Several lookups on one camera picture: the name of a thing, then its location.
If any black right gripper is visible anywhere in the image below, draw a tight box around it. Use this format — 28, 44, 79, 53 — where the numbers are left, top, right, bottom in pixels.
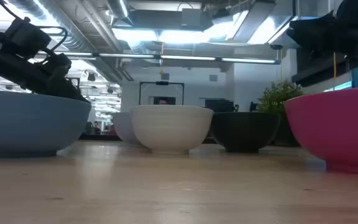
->
286, 0, 358, 63

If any large pink bowl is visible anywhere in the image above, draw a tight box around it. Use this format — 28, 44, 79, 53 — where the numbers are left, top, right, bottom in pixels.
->
284, 86, 358, 175

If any green potted plant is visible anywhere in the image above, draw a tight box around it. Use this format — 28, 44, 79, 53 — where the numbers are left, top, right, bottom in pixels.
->
257, 80, 306, 147

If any grey ceiling ventilation box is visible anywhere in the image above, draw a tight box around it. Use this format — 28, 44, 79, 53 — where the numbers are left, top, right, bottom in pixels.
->
181, 8, 202, 27

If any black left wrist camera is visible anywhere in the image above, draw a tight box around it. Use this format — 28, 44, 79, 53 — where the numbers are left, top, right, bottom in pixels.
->
4, 17, 52, 58

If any white ribbed bowl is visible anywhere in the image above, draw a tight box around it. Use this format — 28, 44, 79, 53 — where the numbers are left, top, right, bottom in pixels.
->
129, 105, 214, 156

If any large blue bowl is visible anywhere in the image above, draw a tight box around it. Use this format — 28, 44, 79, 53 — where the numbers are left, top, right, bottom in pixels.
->
0, 89, 92, 158

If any lavender bowl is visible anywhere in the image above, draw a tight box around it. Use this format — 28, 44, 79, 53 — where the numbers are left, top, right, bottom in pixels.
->
112, 111, 142, 146

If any black left wrist camera cable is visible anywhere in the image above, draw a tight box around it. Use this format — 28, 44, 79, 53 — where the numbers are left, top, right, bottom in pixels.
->
0, 0, 68, 53

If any black bowl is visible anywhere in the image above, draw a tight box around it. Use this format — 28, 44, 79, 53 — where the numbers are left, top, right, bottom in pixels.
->
210, 111, 282, 153

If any ceiling light tube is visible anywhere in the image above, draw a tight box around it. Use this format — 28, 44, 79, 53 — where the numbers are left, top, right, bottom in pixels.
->
160, 55, 216, 62
98, 53, 155, 59
221, 57, 277, 65

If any black aluminium table frame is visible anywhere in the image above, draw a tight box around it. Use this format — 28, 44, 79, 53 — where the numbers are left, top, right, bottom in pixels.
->
79, 133, 121, 141

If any dark background monitor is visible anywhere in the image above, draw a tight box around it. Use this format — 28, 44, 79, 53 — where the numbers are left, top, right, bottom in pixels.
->
204, 98, 235, 113

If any round silver ventilation duct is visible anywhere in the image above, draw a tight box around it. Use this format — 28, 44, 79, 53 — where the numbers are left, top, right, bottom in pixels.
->
106, 0, 134, 26

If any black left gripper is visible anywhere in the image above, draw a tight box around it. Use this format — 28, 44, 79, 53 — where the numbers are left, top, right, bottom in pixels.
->
0, 46, 91, 103

